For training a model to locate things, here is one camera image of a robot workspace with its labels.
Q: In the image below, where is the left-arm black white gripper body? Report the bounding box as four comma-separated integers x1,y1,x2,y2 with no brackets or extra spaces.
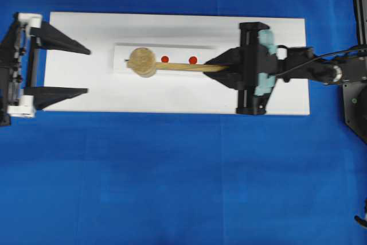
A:
1,13,42,118

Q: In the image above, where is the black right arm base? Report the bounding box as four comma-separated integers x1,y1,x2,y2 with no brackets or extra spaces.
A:
342,0,366,142

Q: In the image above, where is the wooden mallet hammer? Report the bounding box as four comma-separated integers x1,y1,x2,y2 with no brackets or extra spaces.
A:
126,47,229,77

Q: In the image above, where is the large white foam board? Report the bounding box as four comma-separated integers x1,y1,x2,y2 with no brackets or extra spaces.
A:
41,11,311,117

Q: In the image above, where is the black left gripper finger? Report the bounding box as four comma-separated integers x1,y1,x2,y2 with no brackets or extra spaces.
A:
30,21,91,55
24,87,88,111

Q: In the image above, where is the right-arm black gripper body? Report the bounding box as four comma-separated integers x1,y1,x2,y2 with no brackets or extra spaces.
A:
236,22,278,115

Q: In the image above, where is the small white raised block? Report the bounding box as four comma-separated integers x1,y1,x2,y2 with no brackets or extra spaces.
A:
110,43,218,79

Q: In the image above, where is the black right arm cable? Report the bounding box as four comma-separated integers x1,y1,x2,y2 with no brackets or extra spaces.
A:
275,44,367,78

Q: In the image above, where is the blue table cloth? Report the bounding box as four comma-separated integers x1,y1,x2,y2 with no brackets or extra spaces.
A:
1,0,366,244

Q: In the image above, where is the black left arm base block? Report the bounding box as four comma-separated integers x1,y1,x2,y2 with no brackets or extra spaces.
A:
0,113,11,127

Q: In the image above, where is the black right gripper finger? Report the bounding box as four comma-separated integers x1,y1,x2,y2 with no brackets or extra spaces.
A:
205,47,241,66
205,69,244,91

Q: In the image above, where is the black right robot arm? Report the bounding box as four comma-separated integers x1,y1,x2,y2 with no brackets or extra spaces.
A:
204,22,366,115

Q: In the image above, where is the right wrist camera teal-taped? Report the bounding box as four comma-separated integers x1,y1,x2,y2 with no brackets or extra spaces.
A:
255,29,278,96

